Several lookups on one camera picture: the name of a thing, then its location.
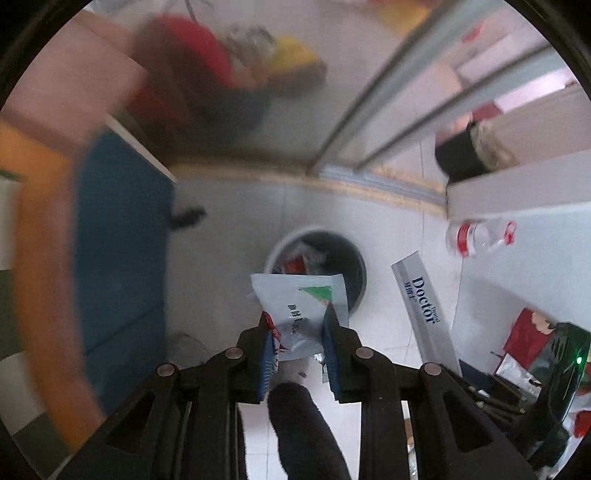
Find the red white packet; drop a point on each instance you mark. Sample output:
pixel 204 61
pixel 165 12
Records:
pixel 526 334

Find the red bag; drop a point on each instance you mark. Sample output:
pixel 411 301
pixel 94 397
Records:
pixel 184 69

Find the white green sachet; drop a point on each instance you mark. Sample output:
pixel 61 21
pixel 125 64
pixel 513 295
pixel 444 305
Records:
pixel 295 300

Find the clear bottle with red label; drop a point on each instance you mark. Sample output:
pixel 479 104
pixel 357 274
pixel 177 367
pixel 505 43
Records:
pixel 480 237

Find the white trash bin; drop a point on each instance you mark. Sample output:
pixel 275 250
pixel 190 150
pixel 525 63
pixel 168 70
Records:
pixel 346 267

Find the brown fuzzy slipper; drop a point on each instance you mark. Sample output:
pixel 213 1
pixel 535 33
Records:
pixel 466 152

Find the small red wrapper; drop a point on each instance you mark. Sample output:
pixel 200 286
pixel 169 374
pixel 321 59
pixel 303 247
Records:
pixel 293 266

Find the red striped wrapper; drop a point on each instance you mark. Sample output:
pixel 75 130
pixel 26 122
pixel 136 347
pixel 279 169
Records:
pixel 273 333

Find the long grey box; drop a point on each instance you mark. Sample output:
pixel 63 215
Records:
pixel 422 314

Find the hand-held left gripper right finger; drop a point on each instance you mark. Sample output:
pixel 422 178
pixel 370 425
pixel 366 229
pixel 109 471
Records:
pixel 333 357

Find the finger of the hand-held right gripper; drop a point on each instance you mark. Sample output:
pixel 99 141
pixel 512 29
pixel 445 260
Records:
pixel 503 399

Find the yellow bag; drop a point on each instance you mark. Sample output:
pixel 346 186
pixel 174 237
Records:
pixel 295 57

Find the glass sliding door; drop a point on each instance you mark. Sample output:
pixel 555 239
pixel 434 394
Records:
pixel 300 134

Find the pink under cloth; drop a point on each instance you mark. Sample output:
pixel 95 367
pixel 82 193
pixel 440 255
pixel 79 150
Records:
pixel 69 78

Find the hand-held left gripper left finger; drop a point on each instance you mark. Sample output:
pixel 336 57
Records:
pixel 267 357

